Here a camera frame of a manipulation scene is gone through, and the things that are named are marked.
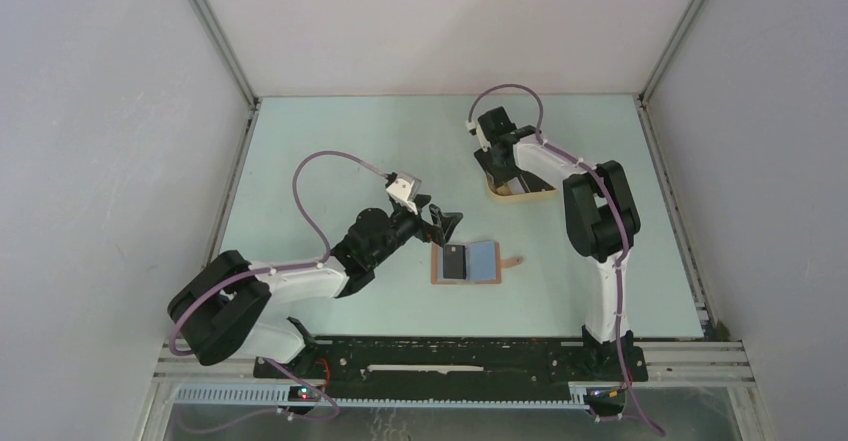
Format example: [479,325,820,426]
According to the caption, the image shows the white cable duct strip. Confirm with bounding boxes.
[173,384,591,410]

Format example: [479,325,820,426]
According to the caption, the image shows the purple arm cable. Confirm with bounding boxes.
[466,84,667,439]
[168,150,392,358]

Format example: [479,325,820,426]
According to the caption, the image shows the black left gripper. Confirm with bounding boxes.
[368,194,461,267]

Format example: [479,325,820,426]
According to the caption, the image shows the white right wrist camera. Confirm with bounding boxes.
[465,119,491,152]

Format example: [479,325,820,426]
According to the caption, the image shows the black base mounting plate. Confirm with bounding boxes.
[285,334,649,402]

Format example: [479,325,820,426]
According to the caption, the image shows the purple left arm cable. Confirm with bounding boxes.
[168,150,392,358]

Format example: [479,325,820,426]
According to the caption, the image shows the black credit card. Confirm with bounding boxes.
[442,244,467,280]

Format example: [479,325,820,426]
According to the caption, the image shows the aluminium frame rail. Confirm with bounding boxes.
[188,0,259,110]

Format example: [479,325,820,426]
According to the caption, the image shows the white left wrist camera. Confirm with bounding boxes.
[385,172,421,215]

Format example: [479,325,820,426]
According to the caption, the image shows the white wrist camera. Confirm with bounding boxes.
[465,119,491,152]
[385,172,421,215]

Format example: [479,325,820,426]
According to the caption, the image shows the orange leather card holder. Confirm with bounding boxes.
[430,240,525,285]

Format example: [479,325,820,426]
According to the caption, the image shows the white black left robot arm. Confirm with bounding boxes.
[167,195,463,378]

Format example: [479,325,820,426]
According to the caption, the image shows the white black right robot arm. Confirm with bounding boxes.
[466,107,641,379]

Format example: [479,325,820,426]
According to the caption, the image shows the beige oval tray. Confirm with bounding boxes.
[485,171,558,204]

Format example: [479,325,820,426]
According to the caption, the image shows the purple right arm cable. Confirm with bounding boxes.
[466,84,667,439]

